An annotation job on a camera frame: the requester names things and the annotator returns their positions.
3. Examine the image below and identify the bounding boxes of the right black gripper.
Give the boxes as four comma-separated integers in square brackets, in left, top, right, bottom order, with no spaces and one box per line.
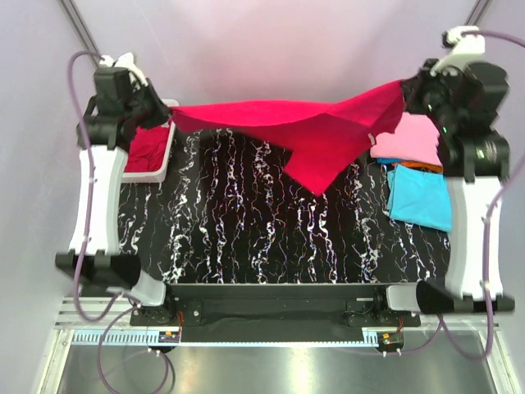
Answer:
[400,58,464,134]

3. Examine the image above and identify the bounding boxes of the crimson t shirt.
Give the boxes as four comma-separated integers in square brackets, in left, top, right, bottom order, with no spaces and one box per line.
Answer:
[125,126,170,173]
[172,80,404,195]

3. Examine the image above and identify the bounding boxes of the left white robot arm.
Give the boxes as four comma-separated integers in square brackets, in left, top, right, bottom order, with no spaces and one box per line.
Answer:
[55,66,177,325]

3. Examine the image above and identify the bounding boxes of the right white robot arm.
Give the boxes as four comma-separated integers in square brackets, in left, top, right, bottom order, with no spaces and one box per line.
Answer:
[372,59,515,326]

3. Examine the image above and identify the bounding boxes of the crimson t shirt in basket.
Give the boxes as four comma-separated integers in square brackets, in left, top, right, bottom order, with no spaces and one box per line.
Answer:
[125,126,170,173]

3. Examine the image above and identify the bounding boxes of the folded pink t shirt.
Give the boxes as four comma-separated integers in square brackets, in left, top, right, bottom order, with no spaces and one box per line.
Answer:
[370,112,441,166]

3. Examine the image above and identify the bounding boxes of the white plastic basket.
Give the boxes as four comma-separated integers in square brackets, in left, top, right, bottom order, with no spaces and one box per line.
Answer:
[121,117,176,184]

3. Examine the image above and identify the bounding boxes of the folded orange t shirt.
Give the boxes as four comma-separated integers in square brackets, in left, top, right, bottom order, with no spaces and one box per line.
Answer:
[394,161,443,174]

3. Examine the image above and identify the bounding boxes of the folded blue t shirt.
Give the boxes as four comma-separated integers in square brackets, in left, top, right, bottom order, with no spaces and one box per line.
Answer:
[376,158,402,165]

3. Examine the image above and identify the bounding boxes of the folded cyan t shirt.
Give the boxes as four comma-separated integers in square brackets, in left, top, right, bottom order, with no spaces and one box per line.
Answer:
[386,165,452,232]

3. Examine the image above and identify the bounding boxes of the black marble pattern mat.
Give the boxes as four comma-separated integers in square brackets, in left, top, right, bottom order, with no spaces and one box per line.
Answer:
[117,130,450,284]

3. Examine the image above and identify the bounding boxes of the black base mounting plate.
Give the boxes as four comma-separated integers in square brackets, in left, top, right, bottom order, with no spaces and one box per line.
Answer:
[130,284,421,346]

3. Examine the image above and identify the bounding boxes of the aluminium frame rail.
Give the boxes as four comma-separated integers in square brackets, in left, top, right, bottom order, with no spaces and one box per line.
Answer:
[55,298,501,329]

